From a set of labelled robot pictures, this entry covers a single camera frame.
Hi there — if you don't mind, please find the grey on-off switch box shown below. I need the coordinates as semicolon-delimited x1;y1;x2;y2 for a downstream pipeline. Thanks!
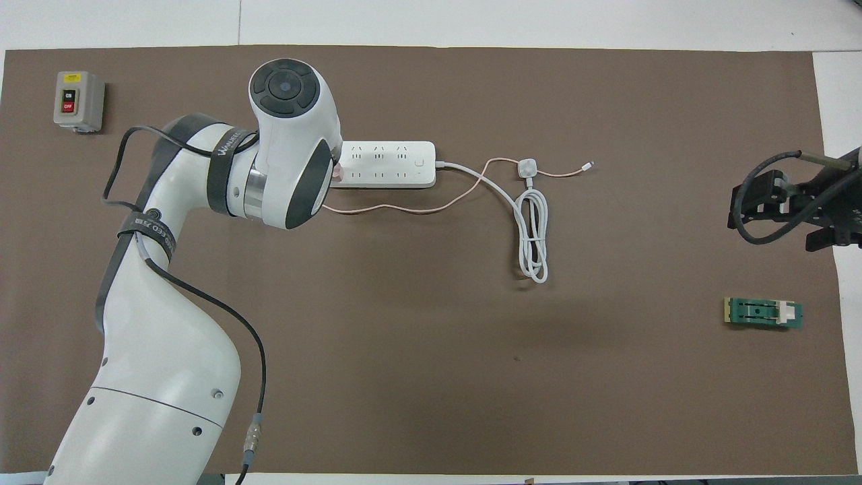
53;71;106;133

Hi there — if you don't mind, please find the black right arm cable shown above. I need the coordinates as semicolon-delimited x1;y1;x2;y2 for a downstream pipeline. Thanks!
731;150;862;245

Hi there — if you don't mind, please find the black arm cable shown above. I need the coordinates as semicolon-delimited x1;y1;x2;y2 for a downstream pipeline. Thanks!
731;150;862;245
101;125;267;485

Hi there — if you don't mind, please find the white power strip cord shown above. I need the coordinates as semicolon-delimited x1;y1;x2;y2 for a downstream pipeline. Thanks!
436;157;550;284

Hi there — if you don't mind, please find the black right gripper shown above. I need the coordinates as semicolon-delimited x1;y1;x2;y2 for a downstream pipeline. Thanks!
726;162;862;254

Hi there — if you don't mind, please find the brown table mat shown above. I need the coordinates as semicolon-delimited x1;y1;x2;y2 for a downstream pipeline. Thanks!
0;44;859;476

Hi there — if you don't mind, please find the pink charging cable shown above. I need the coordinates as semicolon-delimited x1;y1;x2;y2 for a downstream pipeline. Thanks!
322;158;596;216

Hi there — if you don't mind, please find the green circuit board module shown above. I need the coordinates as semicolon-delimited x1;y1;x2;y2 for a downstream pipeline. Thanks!
724;297;803;331

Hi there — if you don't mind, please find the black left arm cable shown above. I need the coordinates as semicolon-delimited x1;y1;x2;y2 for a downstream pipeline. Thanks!
101;125;267;485

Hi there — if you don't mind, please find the white power strip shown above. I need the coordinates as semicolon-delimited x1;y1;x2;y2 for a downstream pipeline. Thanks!
333;140;438;189

